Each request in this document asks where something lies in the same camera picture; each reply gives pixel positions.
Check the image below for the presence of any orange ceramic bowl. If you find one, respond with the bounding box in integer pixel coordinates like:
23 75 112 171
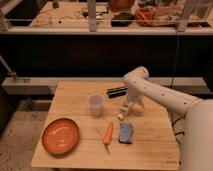
42 118 80 155

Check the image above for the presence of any blue hanging cable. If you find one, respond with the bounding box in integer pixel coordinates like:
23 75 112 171
171 33 181 88

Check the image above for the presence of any grey metal clamp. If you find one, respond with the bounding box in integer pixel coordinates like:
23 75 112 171
0 54 32 84

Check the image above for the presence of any clear plastic bottle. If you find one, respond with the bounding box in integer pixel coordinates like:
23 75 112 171
87 94 104 116

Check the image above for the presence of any black floor cable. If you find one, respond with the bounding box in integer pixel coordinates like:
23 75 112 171
169 111 186 146

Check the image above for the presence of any orange carrot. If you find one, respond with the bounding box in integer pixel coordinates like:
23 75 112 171
103 122 114 148

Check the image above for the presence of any black bag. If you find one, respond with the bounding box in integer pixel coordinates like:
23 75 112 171
111 12 135 27

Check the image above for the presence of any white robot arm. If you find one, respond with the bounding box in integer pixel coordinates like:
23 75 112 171
122 66 213 171

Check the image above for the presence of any blue sponge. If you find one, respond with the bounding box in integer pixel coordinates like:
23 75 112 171
119 122 133 144

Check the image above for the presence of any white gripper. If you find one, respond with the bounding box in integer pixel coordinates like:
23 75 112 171
118 100 144 120

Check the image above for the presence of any orange crate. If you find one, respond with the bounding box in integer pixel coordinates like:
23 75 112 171
135 8 174 27

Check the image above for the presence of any black rectangular box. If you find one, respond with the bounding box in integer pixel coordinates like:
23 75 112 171
106 86 127 98

